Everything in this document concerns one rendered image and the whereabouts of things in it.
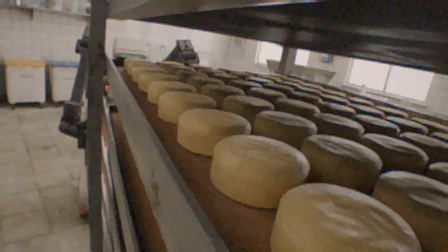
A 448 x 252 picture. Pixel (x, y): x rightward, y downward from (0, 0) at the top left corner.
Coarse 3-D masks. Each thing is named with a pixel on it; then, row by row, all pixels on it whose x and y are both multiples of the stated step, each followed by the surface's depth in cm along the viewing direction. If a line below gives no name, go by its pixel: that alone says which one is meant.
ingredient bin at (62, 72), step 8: (48, 64) 436; (56, 64) 403; (64, 64) 413; (72, 64) 423; (56, 72) 406; (64, 72) 413; (72, 72) 421; (56, 80) 410; (64, 80) 417; (72, 80) 425; (56, 88) 415; (64, 88) 422; (56, 96) 419; (64, 96) 426; (56, 104) 422
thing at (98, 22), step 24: (96, 0) 45; (96, 24) 46; (96, 48) 48; (96, 72) 49; (96, 96) 50; (96, 120) 52; (96, 144) 53; (96, 168) 55; (96, 192) 57; (96, 216) 59; (96, 240) 61
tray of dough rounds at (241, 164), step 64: (128, 64) 41; (192, 64) 53; (192, 128) 17; (256, 128) 21; (320, 128) 23; (384, 128) 25; (192, 192) 13; (256, 192) 12; (320, 192) 10; (384, 192) 12
